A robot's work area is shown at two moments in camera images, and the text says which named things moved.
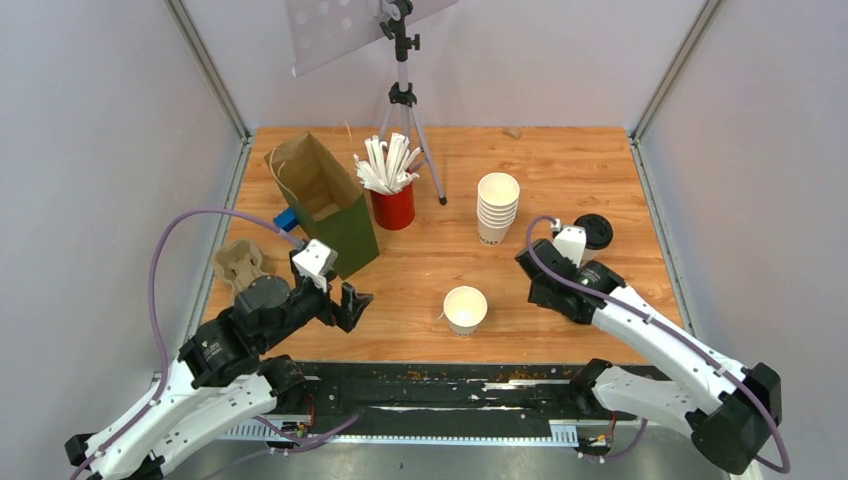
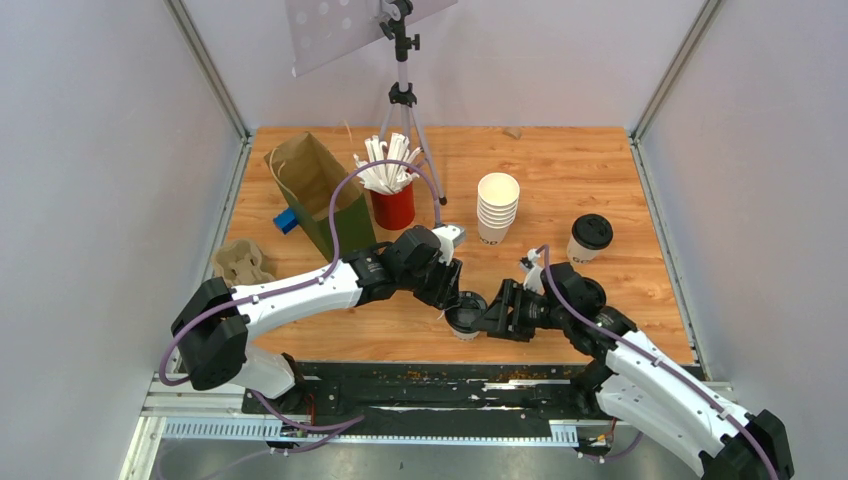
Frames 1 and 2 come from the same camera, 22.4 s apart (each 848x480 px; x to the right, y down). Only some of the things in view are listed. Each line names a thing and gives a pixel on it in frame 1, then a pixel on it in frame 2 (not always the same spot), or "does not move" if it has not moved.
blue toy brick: [286, 219] does not move
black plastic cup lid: [599, 231] does not move
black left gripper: [348, 314] to [444, 295]
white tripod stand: [401, 94] does not move
